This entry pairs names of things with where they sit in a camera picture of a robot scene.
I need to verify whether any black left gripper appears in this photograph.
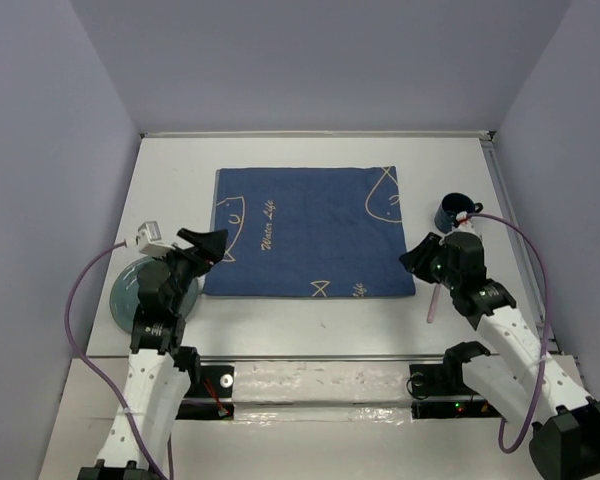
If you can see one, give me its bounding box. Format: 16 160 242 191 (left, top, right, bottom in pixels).
151 229 227 312

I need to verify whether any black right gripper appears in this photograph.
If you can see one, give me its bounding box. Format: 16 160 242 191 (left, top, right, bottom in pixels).
398 231 459 290

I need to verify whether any fork with pink handle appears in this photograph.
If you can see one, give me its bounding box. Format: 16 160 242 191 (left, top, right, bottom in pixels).
426 284 441 324

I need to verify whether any dark blue mug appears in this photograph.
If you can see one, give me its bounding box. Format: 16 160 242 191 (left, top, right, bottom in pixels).
434 192 484 234

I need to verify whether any blue cloth placemat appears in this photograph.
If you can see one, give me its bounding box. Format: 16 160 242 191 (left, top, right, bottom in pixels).
203 166 416 299

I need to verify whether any teal plate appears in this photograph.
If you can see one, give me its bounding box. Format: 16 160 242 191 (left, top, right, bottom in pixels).
109 257 200 337

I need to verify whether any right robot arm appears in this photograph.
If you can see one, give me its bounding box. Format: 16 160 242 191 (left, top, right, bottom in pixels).
399 230 600 479

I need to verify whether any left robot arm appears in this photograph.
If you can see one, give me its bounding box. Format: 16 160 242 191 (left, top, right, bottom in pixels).
74 221 228 479

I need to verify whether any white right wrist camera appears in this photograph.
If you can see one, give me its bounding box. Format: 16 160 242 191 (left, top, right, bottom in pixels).
453 211 482 239

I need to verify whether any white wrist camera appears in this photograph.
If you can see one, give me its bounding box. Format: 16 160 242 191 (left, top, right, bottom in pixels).
135 221 173 258
453 211 482 239

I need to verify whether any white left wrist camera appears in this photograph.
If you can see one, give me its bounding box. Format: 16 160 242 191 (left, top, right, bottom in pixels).
135 221 173 258

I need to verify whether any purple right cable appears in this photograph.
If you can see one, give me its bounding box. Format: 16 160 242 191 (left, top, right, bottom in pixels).
472 212 554 454

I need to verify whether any purple cable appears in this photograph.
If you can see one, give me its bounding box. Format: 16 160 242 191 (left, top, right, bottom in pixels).
472 212 554 454
64 239 176 480

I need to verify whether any aluminium rail frame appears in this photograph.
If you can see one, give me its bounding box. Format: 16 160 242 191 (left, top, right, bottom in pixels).
124 135 539 358

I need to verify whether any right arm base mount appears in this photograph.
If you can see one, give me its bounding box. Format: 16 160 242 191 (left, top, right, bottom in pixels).
405 363 500 420

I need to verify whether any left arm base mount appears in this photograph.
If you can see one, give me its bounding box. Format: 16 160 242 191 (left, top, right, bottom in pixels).
176 364 235 421

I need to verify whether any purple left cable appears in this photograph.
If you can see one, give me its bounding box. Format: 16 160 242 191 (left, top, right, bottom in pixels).
64 239 176 480

